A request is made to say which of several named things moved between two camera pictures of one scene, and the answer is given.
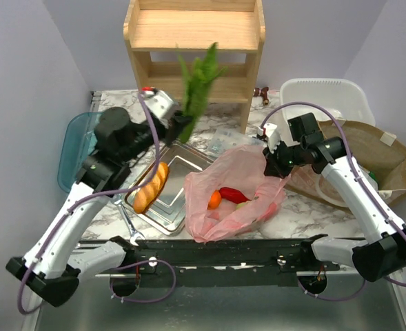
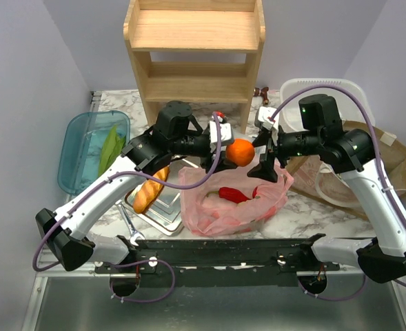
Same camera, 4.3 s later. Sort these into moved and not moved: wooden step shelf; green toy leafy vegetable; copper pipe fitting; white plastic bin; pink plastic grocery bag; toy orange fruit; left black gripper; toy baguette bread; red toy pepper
Moved: toy orange fruit; green toy leafy vegetable; left black gripper
Not moved: pink plastic grocery bag; wooden step shelf; toy baguette bread; white plastic bin; red toy pepper; copper pipe fitting
